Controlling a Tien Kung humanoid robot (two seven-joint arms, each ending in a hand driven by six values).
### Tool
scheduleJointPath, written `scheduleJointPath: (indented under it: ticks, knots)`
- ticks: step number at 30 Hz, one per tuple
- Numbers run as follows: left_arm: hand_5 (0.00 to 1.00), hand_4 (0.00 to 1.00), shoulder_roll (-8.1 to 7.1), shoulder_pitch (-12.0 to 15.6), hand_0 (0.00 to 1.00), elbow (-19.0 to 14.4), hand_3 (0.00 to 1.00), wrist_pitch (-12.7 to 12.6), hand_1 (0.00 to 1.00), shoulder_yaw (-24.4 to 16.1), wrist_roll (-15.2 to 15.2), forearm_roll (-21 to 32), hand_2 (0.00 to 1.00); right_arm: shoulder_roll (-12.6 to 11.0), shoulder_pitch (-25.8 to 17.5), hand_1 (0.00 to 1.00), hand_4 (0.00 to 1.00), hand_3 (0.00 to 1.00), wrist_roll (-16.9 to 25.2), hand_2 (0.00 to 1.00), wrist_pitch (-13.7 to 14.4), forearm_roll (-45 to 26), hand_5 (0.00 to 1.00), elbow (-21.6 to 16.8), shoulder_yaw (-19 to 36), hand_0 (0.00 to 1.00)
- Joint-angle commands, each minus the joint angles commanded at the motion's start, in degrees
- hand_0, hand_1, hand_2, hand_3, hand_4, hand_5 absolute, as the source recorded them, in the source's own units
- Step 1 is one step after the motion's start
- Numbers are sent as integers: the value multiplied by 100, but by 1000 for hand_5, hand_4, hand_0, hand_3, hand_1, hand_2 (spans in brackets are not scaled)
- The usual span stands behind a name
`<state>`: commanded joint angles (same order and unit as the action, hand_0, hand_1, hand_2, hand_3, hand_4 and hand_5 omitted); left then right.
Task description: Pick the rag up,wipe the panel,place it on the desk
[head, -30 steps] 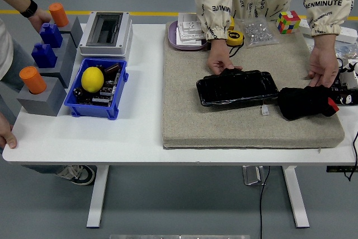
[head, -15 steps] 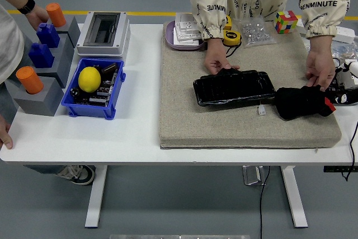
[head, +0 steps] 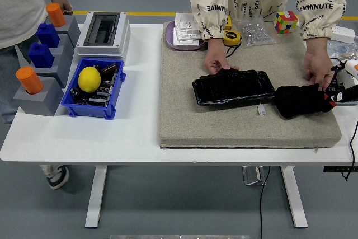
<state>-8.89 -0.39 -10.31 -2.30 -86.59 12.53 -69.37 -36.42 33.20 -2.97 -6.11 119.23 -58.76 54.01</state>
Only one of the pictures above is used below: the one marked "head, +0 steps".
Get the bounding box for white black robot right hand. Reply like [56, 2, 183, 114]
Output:
[331, 59, 358, 88]

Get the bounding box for person's right hand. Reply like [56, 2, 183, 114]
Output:
[203, 48, 241, 76]

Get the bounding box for black glossy panel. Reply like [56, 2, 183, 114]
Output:
[192, 68, 276, 107]

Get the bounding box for black rag with bear face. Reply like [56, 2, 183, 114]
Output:
[275, 82, 358, 119]

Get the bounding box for black table control panel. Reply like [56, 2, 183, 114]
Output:
[323, 165, 358, 174]

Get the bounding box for orange cylinder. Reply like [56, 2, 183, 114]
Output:
[16, 66, 44, 95]
[45, 3, 67, 28]

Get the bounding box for clear plastic parts bags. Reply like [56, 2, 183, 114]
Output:
[327, 39, 358, 63]

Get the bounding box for yellow tape measure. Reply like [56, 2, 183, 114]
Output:
[223, 29, 243, 58]

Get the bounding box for grey holder block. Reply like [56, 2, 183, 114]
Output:
[11, 78, 65, 117]
[35, 51, 74, 88]
[57, 15, 81, 49]
[50, 34, 75, 65]

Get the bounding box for white power strip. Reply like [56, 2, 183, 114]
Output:
[329, 25, 356, 44]

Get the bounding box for blue bottle-shaped block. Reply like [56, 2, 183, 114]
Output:
[36, 22, 60, 49]
[28, 43, 55, 69]

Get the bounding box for clear bag of screws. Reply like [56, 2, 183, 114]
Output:
[233, 16, 277, 49]

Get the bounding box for purple tray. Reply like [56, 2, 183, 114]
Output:
[164, 20, 208, 52]

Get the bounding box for multicolour puzzle cube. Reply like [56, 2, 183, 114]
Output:
[273, 11, 299, 35]

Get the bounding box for grey-brown mat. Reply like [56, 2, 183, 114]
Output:
[158, 21, 342, 150]

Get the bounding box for brown cylindrical capacitor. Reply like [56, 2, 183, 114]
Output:
[101, 63, 119, 76]

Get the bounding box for yellow lemon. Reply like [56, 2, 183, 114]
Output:
[78, 67, 101, 93]

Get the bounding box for dark circuit board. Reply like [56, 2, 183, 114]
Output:
[77, 69, 120, 107]

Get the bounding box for blue plastic bin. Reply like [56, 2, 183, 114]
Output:
[60, 58, 126, 121]

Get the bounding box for white table leg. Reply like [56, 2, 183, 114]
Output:
[84, 165, 109, 229]
[280, 165, 308, 228]

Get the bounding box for dark white sneaker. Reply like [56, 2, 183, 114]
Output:
[46, 165, 70, 190]

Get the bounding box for white switch plates stack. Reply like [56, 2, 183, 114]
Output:
[173, 12, 206, 46]

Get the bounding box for white grey electrical enclosure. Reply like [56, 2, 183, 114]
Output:
[76, 11, 131, 58]

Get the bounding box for thin black hanging cable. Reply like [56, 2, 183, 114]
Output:
[342, 121, 358, 182]

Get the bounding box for metal bracket under table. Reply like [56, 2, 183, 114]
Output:
[242, 165, 266, 186]

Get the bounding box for black floor cable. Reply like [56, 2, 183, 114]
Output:
[258, 166, 271, 239]

